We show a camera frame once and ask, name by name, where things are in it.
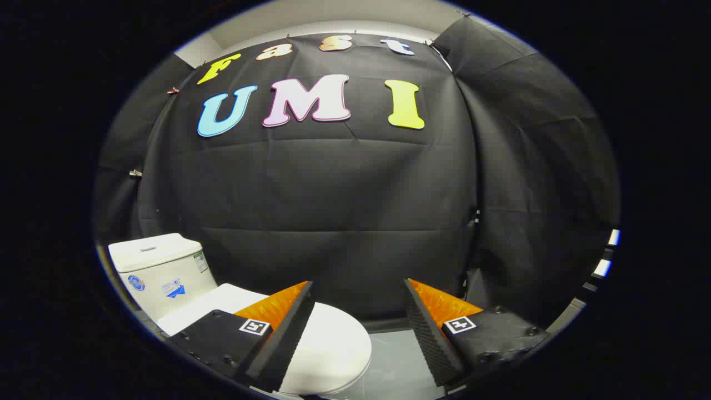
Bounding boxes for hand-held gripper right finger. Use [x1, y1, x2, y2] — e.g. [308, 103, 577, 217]
[404, 278, 551, 388]

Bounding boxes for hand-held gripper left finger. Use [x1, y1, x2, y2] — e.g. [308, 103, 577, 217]
[167, 281, 316, 393]

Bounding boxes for white toilet lid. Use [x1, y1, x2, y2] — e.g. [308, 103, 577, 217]
[158, 283, 372, 395]

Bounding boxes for white ceramic toilet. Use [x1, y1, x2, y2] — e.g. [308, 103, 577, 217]
[108, 233, 373, 398]

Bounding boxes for black backdrop cloth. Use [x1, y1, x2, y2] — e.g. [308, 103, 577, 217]
[94, 17, 621, 334]

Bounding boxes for black white striped board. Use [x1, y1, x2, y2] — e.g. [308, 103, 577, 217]
[575, 229, 621, 312]

